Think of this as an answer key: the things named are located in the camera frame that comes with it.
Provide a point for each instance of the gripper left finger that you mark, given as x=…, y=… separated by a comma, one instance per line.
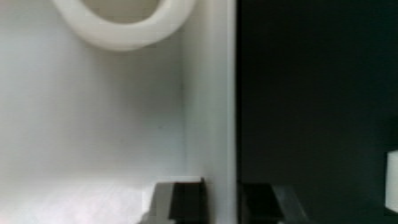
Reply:
x=178, y=203

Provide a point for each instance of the white leg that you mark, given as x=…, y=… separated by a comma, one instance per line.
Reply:
x=391, y=181

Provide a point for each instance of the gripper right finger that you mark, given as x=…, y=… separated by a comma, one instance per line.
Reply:
x=270, y=205

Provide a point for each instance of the white square tabletop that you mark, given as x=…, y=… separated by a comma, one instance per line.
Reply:
x=116, y=107

